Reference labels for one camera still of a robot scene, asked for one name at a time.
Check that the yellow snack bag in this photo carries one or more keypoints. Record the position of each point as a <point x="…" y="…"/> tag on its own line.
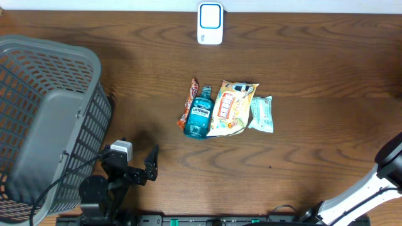
<point x="231" y="110"/>

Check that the dark grey plastic basket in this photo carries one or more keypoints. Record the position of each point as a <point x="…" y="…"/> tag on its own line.
<point x="54" y="117"/>

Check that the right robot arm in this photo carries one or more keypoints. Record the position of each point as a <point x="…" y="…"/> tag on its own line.
<point x="381" y="184"/>

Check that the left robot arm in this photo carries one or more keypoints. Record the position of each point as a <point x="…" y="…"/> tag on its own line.
<point x="102" y="197"/>

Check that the orange red snack stick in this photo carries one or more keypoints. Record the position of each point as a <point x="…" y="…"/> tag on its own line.
<point x="189" y="101"/>

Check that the pale green tissue pack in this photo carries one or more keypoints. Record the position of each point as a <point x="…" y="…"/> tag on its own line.
<point x="262" y="116"/>

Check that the white barcode scanner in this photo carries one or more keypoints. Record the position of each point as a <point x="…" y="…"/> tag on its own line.
<point x="210" y="16"/>

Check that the blue Listerine mouthwash bottle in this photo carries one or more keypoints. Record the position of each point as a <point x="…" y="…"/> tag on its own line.
<point x="200" y="113"/>

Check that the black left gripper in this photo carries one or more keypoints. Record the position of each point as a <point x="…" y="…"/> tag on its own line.
<point x="139" y="177"/>

